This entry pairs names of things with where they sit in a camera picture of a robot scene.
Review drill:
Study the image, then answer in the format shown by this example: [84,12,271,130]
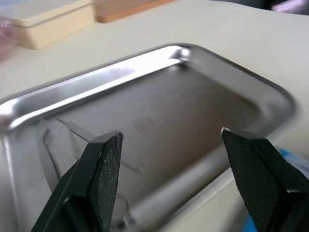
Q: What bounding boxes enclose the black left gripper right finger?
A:
[221,127,309,232]

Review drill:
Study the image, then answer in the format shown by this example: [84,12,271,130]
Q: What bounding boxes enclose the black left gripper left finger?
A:
[31,130,124,232]

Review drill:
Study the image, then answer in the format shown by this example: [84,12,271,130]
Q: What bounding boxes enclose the blue surgical instrument pack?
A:
[241,145,309,232]

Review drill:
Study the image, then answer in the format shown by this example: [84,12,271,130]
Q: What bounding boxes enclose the metal instrument tray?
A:
[0,43,297,232]

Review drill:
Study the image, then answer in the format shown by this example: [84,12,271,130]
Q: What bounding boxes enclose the cream lidded box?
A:
[12,0,95,50]

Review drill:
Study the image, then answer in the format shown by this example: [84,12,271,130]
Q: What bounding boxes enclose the wooden board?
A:
[93,0,177,24]

